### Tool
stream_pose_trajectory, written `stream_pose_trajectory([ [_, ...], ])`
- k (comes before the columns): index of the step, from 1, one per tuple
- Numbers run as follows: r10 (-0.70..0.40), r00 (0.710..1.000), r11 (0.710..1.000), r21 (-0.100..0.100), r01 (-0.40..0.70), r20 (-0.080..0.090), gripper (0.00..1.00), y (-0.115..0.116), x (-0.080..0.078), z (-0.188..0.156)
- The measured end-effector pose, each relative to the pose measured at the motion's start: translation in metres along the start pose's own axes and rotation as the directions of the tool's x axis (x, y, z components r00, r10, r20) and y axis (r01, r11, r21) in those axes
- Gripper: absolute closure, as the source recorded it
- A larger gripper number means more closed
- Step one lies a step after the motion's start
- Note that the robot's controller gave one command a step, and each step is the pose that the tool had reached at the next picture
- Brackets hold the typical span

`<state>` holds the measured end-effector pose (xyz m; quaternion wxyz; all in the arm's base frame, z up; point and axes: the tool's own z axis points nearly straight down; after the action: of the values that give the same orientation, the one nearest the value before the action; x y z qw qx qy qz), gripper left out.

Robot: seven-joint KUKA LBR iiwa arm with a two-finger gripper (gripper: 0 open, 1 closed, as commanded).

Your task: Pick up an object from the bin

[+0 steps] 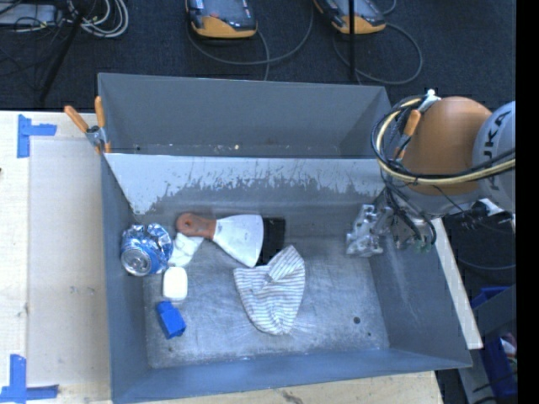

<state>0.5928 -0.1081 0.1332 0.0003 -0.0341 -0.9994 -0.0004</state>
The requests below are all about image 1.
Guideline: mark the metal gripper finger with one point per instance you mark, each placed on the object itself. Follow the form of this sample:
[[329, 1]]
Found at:
[[365, 219], [363, 244]]

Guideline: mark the crushed blue drink can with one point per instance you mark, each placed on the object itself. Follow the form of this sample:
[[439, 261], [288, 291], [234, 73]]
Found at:
[[145, 248]]

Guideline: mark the grey metal bin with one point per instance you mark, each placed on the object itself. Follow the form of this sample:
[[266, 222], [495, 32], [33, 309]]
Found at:
[[337, 309]]

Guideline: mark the blue plastic block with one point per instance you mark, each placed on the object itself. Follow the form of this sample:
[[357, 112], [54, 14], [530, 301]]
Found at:
[[170, 320]]

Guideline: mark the white striped cloth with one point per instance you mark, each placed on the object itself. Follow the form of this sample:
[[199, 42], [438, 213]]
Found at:
[[273, 293]]

